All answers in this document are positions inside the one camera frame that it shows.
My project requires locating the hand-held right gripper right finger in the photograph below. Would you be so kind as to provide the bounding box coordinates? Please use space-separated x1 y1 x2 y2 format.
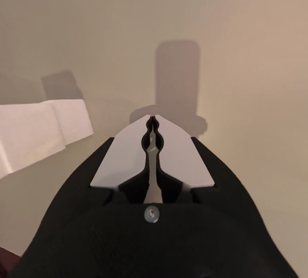
154 114 215 204

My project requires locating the person in maroon shirt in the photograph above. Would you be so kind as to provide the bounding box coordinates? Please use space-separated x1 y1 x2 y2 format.
0 247 22 278

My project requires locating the white foam cube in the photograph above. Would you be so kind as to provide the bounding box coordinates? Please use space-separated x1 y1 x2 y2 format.
52 99 94 144
0 102 66 178

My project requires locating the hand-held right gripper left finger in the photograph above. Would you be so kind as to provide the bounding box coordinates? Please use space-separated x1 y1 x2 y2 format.
90 114 154 204

